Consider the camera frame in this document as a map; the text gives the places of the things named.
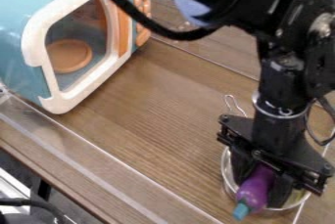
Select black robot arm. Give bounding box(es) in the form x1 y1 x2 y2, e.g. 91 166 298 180
111 0 335 210

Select silver pot with wire handle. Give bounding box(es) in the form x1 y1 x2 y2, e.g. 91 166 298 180
221 95 311 216

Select purple toy eggplant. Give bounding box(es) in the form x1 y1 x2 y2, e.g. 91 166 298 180
233 165 275 221

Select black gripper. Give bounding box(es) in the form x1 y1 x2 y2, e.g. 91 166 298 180
217 109 335 208

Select black cable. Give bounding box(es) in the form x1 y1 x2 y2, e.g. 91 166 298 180
0 198 67 224

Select blue toy microwave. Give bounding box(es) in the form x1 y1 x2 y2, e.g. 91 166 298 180
0 0 150 114

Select orange microwave turntable plate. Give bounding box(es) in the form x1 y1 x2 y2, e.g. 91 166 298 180
47 39 93 73

